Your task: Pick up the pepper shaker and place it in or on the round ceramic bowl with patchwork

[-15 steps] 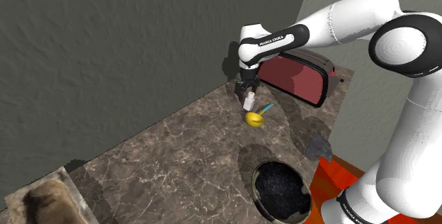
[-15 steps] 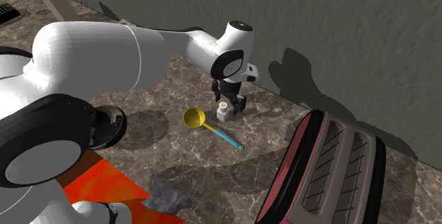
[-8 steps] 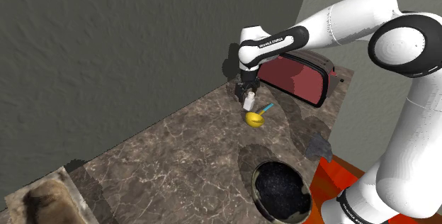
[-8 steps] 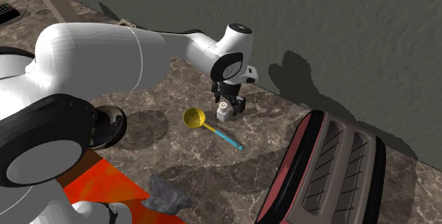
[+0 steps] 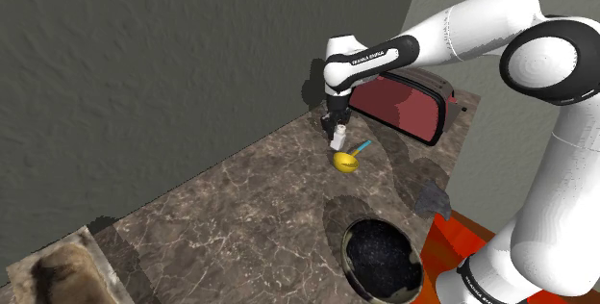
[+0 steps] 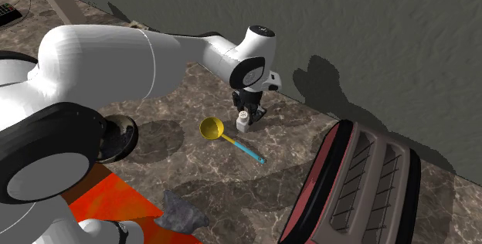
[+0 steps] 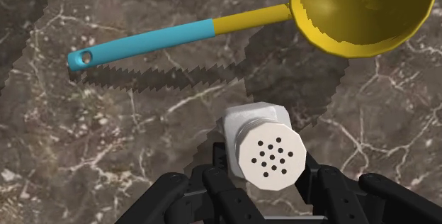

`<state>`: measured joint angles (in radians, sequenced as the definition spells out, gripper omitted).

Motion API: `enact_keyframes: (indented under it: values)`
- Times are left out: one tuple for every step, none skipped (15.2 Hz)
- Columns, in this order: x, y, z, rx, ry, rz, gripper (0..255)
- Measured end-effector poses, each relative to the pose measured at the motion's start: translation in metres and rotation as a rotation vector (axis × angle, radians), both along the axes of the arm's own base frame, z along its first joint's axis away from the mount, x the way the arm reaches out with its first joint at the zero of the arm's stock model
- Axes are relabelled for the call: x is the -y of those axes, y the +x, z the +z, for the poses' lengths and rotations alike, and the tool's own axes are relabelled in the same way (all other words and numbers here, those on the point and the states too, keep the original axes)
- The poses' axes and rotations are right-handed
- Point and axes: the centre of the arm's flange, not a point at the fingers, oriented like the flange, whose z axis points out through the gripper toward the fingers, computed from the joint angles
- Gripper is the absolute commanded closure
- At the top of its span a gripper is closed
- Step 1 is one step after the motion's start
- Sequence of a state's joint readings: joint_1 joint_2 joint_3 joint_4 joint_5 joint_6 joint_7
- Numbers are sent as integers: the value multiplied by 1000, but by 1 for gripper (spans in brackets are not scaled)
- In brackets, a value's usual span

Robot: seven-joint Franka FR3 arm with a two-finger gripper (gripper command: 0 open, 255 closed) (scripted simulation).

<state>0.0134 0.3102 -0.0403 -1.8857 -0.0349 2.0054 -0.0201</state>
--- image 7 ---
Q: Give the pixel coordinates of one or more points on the white salt shaker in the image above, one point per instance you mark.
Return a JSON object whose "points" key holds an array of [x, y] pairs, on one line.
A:
{"points": [[266, 147]]}

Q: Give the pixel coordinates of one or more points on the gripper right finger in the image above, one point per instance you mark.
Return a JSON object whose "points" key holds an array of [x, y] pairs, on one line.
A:
{"points": [[342, 195]]}

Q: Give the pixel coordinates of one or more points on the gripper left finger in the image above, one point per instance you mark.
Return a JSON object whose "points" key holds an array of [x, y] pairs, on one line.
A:
{"points": [[221, 195]]}

